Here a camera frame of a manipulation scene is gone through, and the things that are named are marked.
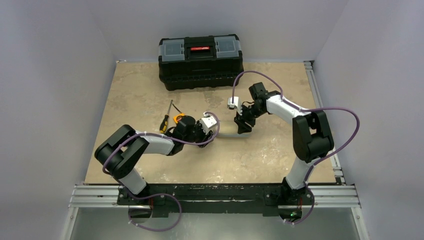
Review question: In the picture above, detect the black plastic toolbox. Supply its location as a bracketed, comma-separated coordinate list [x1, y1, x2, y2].
[158, 34, 244, 91]

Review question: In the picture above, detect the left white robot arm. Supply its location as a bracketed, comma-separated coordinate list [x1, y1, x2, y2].
[94, 112, 220, 198]

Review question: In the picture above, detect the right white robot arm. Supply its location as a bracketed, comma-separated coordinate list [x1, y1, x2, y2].
[227, 82, 334, 190]

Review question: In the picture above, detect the yellow tape measure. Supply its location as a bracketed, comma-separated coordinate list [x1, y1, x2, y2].
[173, 113, 185, 124]

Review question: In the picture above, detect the yellow black screwdriver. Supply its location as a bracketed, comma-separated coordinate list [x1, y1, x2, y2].
[159, 100, 173, 134]

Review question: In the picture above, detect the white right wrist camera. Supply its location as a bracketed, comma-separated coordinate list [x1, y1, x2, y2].
[227, 96, 242, 111]

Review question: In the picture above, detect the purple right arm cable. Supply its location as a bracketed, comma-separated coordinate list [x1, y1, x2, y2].
[231, 70, 361, 226]

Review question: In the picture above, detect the aluminium frame rail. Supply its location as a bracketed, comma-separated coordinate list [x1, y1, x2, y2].
[59, 60, 370, 240]

